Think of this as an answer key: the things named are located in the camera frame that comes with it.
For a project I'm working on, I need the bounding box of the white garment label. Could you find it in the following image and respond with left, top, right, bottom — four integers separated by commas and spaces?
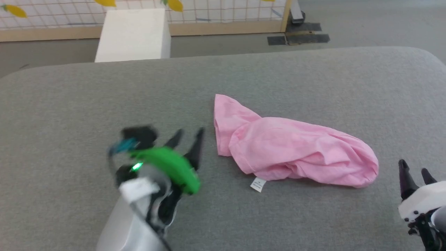
250, 177, 267, 192

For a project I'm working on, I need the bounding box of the pink garment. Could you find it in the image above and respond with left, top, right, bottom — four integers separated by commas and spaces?
214, 94, 379, 189

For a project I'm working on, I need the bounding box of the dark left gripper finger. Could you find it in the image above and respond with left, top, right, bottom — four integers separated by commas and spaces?
184, 127, 205, 171
164, 128, 184, 149

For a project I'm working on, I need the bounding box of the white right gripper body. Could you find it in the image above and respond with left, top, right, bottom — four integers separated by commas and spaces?
398, 181, 446, 223

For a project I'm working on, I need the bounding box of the wooden framed mesh fence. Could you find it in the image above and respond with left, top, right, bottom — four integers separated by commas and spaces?
0, 0, 294, 43

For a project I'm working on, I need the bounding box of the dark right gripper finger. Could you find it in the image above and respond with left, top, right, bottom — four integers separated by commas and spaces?
398, 159, 420, 201
421, 168, 437, 186

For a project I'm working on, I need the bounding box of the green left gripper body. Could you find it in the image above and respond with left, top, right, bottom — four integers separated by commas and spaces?
128, 146, 202, 196

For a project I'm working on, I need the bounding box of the white box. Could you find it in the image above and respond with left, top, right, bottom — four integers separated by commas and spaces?
94, 8, 171, 63

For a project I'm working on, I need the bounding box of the grey metal stand base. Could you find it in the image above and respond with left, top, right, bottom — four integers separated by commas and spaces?
289, 0, 306, 24

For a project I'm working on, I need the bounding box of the grey fabric sofa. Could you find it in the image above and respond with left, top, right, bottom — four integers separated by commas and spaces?
0, 46, 446, 251

